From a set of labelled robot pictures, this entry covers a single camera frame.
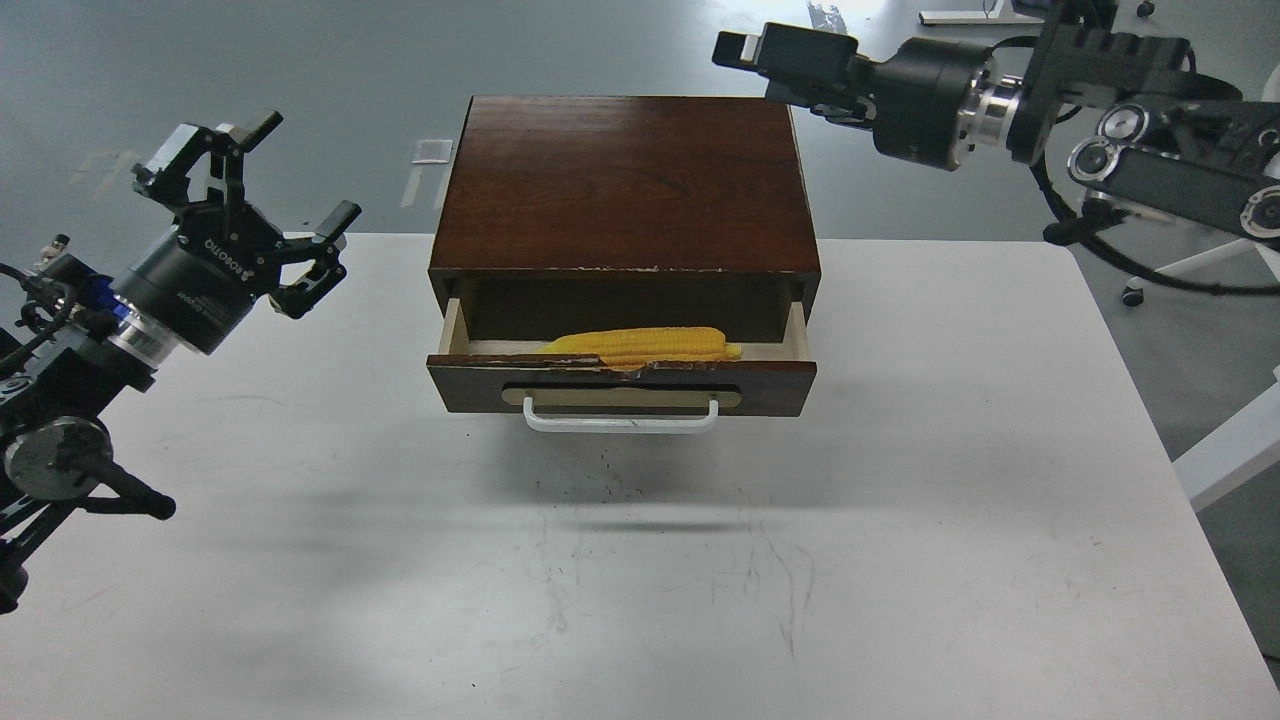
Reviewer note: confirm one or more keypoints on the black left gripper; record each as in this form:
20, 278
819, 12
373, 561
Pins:
190, 283

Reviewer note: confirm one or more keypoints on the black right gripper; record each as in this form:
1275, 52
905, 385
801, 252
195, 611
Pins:
911, 102

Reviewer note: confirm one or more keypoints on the wooden drawer with white handle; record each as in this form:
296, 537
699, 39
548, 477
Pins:
576, 394

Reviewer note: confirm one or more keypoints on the yellow corn cob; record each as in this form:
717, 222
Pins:
632, 348

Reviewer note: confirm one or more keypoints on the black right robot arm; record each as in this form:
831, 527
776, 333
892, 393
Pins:
1112, 126

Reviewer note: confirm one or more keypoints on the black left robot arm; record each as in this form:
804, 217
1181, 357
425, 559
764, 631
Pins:
93, 335

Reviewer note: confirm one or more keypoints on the dark wooden drawer cabinet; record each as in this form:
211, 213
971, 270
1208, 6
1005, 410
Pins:
631, 210

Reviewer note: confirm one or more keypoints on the white table leg base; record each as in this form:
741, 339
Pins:
989, 13

